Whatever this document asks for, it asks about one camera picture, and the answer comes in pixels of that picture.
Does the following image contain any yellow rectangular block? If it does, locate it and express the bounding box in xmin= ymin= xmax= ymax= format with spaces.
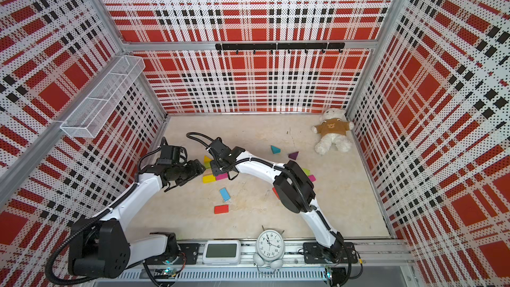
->
xmin=202 ymin=175 xmax=216 ymax=184

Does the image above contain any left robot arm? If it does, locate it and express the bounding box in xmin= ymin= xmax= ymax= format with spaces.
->
xmin=45 ymin=138 xmax=206 ymax=286

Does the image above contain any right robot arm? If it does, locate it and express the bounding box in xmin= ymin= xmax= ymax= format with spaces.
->
xmin=186 ymin=132 xmax=354 ymax=264

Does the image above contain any blue rectangular block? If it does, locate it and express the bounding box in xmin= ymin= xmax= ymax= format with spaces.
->
xmin=219 ymin=188 xmax=231 ymax=202

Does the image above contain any red block bottom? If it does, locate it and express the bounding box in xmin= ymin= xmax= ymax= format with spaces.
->
xmin=214 ymin=205 xmax=229 ymax=215

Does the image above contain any red block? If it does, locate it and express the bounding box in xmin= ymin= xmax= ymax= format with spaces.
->
xmin=272 ymin=187 xmax=280 ymax=199
xmin=214 ymin=205 xmax=229 ymax=215

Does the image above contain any teal triangle block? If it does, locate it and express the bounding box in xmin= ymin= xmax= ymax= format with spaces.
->
xmin=270 ymin=146 xmax=281 ymax=154

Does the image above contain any red block right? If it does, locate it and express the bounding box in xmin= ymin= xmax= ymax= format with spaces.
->
xmin=272 ymin=187 xmax=280 ymax=199

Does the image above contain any purple triangle block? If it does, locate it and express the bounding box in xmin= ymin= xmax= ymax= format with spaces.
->
xmin=288 ymin=151 xmax=299 ymax=160

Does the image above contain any white digital display device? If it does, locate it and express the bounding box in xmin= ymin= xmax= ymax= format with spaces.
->
xmin=203 ymin=240 xmax=241 ymax=266

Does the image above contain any white analog alarm clock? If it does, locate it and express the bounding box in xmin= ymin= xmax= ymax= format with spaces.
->
xmin=253 ymin=229 xmax=286 ymax=272

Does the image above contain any white teddy bear brown shirt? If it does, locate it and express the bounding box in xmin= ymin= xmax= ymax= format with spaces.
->
xmin=312 ymin=108 xmax=354 ymax=155

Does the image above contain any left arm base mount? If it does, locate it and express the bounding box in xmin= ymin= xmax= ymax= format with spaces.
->
xmin=146 ymin=243 xmax=200 ymax=266

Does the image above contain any white wire mesh basket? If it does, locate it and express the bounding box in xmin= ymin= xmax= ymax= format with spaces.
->
xmin=61 ymin=55 xmax=145 ymax=139

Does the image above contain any black hook rail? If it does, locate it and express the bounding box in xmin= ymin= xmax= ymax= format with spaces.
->
xmin=215 ymin=42 xmax=346 ymax=53

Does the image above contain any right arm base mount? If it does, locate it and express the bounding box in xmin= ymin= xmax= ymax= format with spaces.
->
xmin=302 ymin=242 xmax=359 ymax=264

